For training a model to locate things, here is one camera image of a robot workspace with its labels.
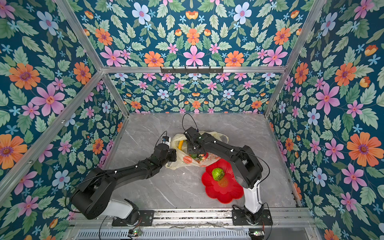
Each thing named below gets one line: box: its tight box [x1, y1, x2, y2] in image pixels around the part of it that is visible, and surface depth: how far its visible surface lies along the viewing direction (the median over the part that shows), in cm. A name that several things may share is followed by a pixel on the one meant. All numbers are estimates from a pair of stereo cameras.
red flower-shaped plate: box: [201, 158, 244, 205], surface depth 86 cm
